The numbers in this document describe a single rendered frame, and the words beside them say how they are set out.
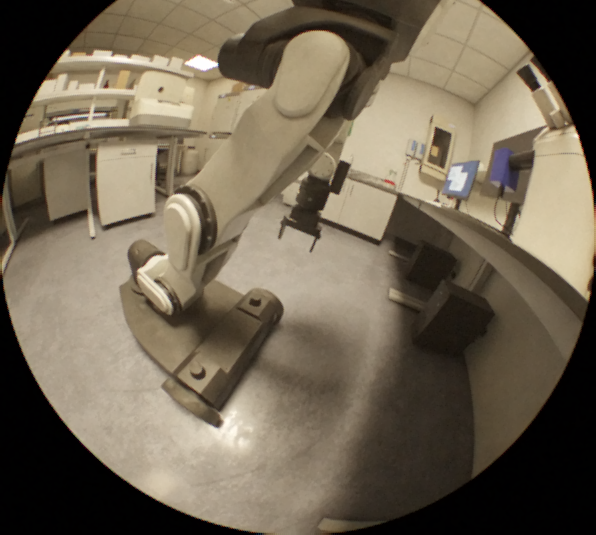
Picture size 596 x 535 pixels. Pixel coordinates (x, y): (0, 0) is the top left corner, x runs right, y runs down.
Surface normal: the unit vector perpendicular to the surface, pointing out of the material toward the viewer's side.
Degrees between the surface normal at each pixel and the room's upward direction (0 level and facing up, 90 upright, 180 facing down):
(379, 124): 90
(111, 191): 90
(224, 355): 0
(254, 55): 112
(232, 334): 0
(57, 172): 90
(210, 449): 0
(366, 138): 90
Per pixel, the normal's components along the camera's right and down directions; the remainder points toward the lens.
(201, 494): 0.23, -0.89
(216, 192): -0.30, 0.32
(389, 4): -0.47, 0.71
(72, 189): 0.87, 0.37
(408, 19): 0.26, 0.89
